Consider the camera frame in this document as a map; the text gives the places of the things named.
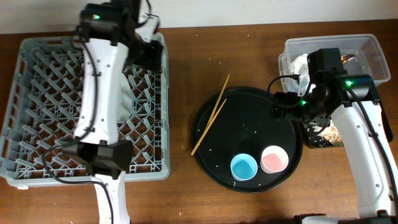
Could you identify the wooden chopstick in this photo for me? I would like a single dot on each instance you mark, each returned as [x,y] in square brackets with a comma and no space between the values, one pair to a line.
[212,120]
[218,100]

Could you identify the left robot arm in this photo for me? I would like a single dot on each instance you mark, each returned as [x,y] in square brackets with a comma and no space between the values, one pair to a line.
[112,35]

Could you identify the food scraps and rice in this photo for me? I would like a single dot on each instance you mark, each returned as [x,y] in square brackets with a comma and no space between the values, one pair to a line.
[327,137]

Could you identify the clear plastic bin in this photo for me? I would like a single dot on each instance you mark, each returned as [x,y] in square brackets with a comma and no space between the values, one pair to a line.
[369,57]

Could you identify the white napkin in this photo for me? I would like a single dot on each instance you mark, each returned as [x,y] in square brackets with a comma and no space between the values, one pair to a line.
[300,67]

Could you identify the grey round plate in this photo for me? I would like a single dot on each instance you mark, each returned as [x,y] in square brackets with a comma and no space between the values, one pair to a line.
[124,100]

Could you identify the grey plastic dishwasher rack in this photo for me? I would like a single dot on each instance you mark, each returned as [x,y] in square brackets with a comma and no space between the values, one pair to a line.
[44,107]

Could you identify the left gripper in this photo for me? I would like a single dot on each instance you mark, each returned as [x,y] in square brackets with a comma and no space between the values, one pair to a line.
[151,59]

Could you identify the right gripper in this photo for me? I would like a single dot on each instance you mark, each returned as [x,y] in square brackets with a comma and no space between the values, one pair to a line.
[280,106]

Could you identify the wooden chopstick upper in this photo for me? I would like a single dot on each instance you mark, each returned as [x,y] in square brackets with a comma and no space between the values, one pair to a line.
[218,100]

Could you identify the round black serving tray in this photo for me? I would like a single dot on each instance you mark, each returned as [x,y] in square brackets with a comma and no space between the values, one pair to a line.
[244,126]

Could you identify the pink cup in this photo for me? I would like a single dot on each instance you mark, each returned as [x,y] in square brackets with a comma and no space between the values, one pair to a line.
[274,159]

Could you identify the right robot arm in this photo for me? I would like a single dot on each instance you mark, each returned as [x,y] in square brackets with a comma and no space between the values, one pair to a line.
[355,108]

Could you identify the brown snack wrapper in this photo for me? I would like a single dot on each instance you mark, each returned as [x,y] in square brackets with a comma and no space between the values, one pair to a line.
[346,58]

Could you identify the black rectangular tray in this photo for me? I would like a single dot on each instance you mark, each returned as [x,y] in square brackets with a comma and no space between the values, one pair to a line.
[309,133]

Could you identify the blue cup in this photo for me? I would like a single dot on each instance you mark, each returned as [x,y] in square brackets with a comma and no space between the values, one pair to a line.
[243,167]

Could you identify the wooden chopstick lower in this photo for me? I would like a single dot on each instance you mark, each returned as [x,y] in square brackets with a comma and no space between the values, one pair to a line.
[212,120]

